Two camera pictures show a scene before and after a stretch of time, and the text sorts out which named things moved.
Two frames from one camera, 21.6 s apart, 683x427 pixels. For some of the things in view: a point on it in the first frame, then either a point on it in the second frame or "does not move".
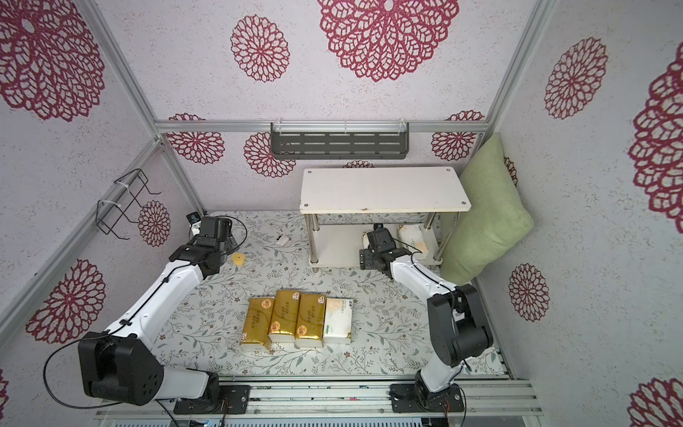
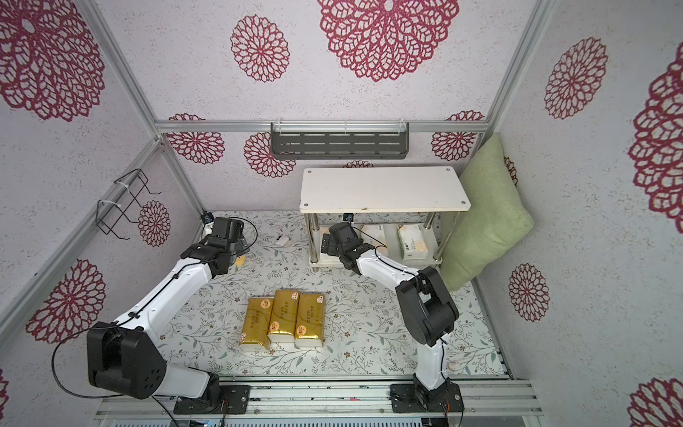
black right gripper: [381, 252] -> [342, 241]
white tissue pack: [337, 320] -> [324, 256]
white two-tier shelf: [420, 205] does not move
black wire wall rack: [108, 213] does not move
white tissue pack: [413, 235] does not move
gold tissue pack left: [256, 325] does not move
